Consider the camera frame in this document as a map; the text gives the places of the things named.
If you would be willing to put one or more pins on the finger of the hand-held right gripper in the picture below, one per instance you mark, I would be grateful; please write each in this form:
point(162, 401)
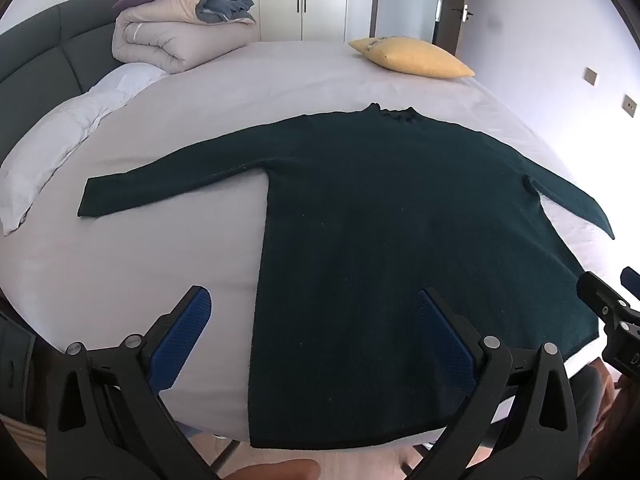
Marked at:
point(600, 292)
point(631, 277)

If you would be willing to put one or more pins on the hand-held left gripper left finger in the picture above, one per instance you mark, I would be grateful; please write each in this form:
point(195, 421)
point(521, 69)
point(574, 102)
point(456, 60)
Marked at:
point(185, 330)

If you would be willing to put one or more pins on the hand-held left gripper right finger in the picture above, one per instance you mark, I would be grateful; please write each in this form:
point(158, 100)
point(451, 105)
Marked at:
point(445, 335)

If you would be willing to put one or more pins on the dark green sweater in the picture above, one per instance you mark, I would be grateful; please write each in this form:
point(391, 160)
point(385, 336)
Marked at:
point(350, 210)

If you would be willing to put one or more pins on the person's right forearm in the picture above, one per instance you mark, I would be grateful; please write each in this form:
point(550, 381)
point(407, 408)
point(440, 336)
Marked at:
point(590, 400)

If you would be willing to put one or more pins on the person's leg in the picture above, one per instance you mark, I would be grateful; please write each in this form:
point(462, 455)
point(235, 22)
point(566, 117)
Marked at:
point(280, 471)

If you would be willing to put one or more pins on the bed with white sheet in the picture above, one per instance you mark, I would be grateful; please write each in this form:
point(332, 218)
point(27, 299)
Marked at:
point(200, 110)

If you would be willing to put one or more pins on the white pillow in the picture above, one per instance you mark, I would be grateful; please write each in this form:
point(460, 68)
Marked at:
point(60, 130)

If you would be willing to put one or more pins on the yellow cushion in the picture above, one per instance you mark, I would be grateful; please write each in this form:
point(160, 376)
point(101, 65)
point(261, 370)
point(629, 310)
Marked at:
point(415, 57)

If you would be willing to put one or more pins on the folded beige comforter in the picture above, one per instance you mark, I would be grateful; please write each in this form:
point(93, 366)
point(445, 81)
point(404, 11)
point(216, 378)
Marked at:
point(175, 35)

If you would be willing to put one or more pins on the dark grey padded headboard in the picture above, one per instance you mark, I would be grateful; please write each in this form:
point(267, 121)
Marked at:
point(40, 60)

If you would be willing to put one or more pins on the folded blue-grey blanket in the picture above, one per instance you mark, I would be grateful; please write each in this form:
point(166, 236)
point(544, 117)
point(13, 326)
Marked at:
point(225, 5)

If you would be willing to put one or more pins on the white wardrobe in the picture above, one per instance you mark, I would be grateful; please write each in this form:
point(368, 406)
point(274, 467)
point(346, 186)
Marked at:
point(280, 0)

